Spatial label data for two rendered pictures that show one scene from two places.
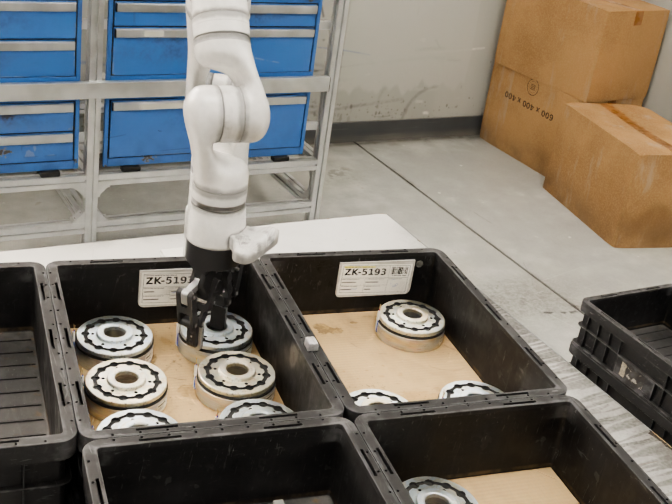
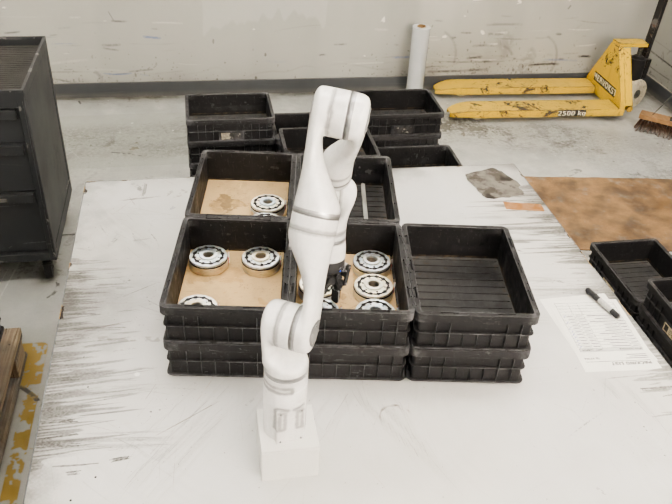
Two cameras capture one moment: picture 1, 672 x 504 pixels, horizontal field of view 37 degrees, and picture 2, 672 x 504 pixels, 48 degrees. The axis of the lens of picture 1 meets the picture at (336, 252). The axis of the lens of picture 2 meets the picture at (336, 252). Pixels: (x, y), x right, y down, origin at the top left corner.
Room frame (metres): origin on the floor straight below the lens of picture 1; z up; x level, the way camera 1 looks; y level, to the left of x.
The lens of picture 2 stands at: (2.56, 0.69, 2.04)
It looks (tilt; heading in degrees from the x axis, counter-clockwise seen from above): 35 degrees down; 200
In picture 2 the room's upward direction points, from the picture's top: 3 degrees clockwise
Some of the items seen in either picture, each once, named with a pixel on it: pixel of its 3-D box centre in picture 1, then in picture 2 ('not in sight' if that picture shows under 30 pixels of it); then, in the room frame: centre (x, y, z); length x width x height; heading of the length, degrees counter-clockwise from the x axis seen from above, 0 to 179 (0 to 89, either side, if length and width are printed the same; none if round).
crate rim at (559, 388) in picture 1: (400, 325); (231, 263); (1.20, -0.10, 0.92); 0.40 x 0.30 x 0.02; 23
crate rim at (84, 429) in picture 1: (182, 338); (348, 266); (1.08, 0.17, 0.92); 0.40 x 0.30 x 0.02; 23
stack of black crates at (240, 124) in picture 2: not in sight; (230, 149); (-0.29, -0.95, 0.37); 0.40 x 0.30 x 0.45; 122
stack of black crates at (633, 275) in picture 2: not in sight; (639, 291); (-0.14, 0.98, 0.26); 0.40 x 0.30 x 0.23; 32
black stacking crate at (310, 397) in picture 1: (179, 372); (347, 282); (1.08, 0.17, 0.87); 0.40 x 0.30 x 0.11; 23
